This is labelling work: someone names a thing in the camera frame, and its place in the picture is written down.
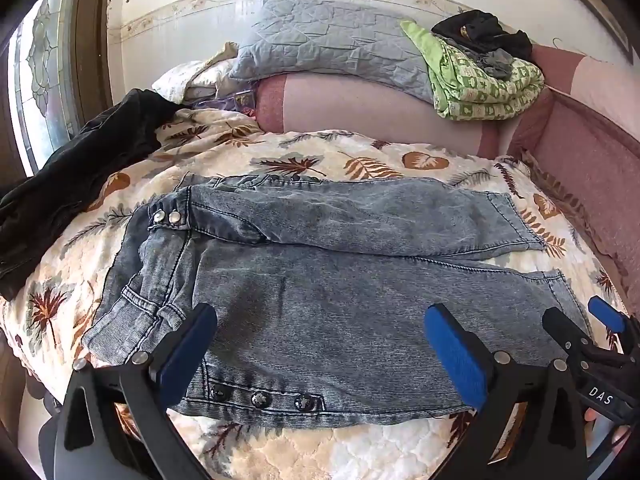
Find grey quilted pillow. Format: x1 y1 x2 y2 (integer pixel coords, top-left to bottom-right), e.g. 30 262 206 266
227 0 441 106

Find grey-blue denim pants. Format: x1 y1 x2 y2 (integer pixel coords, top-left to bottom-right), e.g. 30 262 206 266
80 172 593 431

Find stained glass window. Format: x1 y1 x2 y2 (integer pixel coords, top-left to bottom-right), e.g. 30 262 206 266
7 0 81 171

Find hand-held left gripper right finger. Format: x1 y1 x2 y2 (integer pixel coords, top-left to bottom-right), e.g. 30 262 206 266
424 303 591 480

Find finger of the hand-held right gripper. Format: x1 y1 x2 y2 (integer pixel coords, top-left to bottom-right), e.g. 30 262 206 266
542 306 587 363
587 296 630 356

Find black jacket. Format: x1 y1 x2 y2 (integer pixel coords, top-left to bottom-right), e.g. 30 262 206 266
0 88 178 301

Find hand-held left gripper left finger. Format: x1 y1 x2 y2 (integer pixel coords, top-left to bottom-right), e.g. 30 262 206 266
52 302 218 480

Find black clothing pile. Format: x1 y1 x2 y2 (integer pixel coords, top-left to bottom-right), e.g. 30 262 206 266
431 10 533 61

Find leaf print blanket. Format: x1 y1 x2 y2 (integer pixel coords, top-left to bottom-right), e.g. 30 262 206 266
0 107 631 480

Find green patterned folded blanket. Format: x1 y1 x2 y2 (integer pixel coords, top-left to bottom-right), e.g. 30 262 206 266
400 19 546 122

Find purple cloth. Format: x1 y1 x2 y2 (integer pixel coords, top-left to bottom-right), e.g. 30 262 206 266
215 89 258 116

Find grey cloth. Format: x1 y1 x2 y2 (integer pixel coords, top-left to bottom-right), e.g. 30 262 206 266
470 47 516 78

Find white crumpled cloth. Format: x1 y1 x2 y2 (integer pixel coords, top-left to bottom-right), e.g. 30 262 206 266
152 42 241 106

